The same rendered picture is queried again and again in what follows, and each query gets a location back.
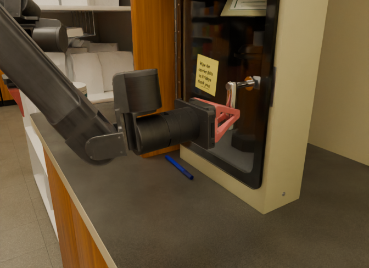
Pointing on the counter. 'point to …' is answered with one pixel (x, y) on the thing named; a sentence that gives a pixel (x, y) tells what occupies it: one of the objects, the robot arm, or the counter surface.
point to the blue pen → (179, 167)
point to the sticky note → (206, 74)
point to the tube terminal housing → (284, 105)
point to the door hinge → (175, 39)
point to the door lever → (231, 91)
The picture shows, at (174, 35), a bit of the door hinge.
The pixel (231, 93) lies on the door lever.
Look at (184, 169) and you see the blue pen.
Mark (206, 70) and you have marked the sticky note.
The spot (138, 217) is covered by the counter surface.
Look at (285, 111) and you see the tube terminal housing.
